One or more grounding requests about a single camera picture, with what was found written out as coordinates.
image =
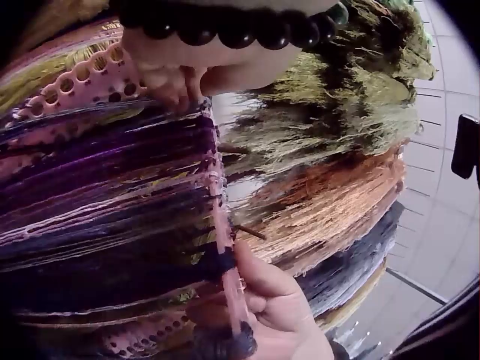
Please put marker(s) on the person's left hand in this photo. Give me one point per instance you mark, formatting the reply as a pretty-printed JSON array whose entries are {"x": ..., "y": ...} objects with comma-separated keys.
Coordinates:
[{"x": 232, "y": 63}]

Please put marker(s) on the person's right hand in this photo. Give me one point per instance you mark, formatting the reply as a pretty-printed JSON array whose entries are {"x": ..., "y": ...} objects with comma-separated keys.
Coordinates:
[{"x": 285, "y": 322}]

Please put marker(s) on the person's right fingers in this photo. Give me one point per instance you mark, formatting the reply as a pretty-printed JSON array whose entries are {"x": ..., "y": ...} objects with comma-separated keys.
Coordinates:
[{"x": 208, "y": 302}]

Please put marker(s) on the person's right thumb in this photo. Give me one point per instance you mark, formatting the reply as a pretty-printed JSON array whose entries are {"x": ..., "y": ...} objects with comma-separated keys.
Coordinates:
[{"x": 258, "y": 270}]

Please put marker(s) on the person's left fingers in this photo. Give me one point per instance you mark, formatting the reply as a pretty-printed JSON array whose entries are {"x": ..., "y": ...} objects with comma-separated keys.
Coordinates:
[{"x": 176, "y": 90}]

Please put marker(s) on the pink perforated weaving frame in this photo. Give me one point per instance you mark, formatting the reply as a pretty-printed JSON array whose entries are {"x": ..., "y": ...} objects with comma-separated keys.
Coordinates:
[{"x": 225, "y": 210}]

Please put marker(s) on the thin wooden stick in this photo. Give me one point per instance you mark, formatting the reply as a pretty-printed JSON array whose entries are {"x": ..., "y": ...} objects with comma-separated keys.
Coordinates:
[
  {"x": 234, "y": 150},
  {"x": 253, "y": 233}
]

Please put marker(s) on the grey blue yarn bundle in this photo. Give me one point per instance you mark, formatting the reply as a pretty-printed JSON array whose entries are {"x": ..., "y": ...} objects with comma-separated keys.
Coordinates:
[{"x": 348, "y": 270}]

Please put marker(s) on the orange yarn bundle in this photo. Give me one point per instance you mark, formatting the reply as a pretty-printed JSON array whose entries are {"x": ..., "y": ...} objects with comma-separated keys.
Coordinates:
[{"x": 330, "y": 210}]

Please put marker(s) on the pale yellow yarn bundle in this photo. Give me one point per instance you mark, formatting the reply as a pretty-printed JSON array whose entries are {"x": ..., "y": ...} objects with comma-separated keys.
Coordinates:
[{"x": 356, "y": 303}]

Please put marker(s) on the yellow green yarn bundle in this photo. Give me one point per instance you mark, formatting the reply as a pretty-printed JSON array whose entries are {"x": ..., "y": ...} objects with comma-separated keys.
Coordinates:
[{"x": 56, "y": 67}]

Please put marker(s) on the purple yarn winding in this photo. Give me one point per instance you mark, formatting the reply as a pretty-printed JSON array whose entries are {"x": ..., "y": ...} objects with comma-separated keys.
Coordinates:
[{"x": 112, "y": 195}]

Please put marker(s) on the olive green yarn bundle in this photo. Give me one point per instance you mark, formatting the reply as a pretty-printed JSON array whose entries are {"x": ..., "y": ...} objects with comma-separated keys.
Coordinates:
[{"x": 337, "y": 97}]

